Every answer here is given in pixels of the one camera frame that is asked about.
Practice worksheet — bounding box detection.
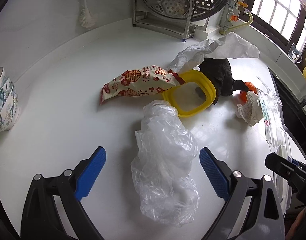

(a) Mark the glass mug on sill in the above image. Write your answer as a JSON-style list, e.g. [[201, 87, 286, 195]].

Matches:
[[288, 43, 303, 63]]

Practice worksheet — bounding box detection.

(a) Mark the yellow plastic container lid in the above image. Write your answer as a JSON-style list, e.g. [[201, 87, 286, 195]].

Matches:
[[162, 69, 216, 118]]

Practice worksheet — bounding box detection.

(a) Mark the orange plastic ball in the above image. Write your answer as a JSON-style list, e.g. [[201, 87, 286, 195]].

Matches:
[[239, 82, 258, 103]]

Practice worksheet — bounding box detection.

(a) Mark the gas valve with orange knob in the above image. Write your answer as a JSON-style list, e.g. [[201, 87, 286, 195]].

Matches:
[[219, 0, 238, 35]]

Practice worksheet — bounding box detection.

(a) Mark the lower floral ceramic bowl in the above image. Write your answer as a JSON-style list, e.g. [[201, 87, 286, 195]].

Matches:
[[0, 80, 18, 132]]

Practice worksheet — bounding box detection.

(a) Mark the yellow gas hose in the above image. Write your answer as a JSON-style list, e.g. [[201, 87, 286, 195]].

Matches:
[[228, 0, 254, 30]]

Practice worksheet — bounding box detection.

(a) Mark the black terry cloth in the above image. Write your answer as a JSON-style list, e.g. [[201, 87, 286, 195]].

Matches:
[[199, 58, 247, 105]]

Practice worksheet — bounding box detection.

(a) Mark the stainless steel dish rack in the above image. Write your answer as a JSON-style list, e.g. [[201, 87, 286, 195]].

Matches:
[[132, 0, 196, 42]]

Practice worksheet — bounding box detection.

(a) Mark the translucent white plastic bag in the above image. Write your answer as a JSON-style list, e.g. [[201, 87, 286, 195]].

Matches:
[[165, 32, 260, 74]]

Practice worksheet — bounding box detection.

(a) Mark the floral ceramic bowl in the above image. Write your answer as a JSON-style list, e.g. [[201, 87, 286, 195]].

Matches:
[[0, 80, 18, 132], [0, 67, 13, 106]]

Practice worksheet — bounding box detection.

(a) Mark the clear plastic bag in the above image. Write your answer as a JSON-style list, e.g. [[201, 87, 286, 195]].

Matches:
[[131, 100, 200, 227]]

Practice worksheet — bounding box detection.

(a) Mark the crumpled printed white paper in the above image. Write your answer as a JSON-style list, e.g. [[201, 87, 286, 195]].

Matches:
[[236, 90, 263, 126]]

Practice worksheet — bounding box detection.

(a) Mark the white bottle brush blue handle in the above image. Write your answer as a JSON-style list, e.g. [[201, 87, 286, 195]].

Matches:
[[79, 0, 96, 29]]

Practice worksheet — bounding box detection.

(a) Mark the red white snack bag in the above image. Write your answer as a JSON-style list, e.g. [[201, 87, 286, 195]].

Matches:
[[99, 65, 186, 104]]

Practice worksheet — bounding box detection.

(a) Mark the black kitchen sink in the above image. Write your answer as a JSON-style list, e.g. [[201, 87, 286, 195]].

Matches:
[[269, 70, 306, 160]]

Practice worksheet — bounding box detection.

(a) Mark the clear toothbrush blister package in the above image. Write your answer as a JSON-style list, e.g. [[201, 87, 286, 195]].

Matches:
[[257, 77, 292, 214]]

